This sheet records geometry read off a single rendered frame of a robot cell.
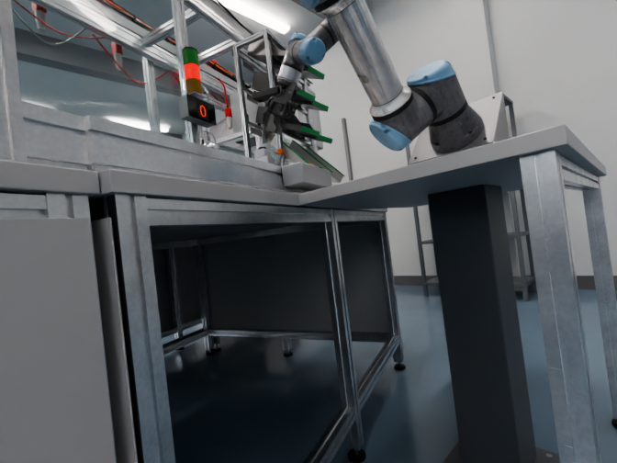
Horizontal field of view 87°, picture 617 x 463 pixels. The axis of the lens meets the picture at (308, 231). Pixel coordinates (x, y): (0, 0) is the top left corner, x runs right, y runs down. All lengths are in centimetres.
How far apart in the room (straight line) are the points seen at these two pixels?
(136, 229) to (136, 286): 8
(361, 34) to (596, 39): 325
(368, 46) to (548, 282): 59
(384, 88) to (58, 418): 84
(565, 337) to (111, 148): 74
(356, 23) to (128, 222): 62
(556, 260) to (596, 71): 332
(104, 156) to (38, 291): 22
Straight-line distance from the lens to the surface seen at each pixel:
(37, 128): 57
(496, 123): 109
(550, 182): 61
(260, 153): 122
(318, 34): 118
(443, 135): 105
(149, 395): 53
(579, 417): 68
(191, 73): 124
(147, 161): 62
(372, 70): 87
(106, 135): 61
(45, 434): 48
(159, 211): 54
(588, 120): 378
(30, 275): 45
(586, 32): 398
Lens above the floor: 74
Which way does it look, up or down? 1 degrees up
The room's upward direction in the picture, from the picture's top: 7 degrees counter-clockwise
